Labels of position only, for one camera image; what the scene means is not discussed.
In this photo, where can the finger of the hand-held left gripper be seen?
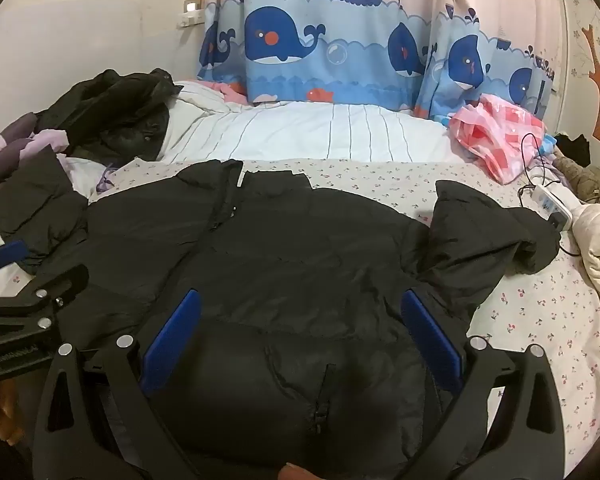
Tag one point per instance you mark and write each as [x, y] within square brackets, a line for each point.
[7, 251]
[55, 285]

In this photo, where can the person's left hand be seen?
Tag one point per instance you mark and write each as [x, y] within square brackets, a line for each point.
[4, 410]

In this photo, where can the purple striped cloth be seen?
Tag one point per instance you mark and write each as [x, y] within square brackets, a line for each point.
[10, 140]

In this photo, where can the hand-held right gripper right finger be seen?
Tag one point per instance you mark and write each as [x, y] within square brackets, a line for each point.
[430, 340]

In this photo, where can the black puffer jacket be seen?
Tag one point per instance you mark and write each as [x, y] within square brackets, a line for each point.
[305, 240]

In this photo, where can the pink checkered cloth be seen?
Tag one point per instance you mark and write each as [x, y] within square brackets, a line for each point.
[485, 135]

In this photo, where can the white striped duvet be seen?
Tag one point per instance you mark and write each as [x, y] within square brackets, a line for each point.
[305, 130]

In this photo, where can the brown plush toy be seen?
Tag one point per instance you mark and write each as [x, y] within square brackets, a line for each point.
[585, 177]

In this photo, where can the pile of black clothes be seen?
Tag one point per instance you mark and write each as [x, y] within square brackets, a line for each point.
[115, 105]

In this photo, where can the white power strip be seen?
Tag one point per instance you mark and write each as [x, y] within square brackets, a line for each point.
[547, 202]

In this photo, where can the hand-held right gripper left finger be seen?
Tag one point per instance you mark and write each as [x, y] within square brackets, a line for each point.
[172, 342]

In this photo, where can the dark cloth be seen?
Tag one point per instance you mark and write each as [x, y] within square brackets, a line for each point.
[575, 147]

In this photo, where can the whale print curtain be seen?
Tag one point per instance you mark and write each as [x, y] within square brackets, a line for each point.
[365, 50]

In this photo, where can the white wall socket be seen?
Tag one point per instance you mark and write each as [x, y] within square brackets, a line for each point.
[192, 10]

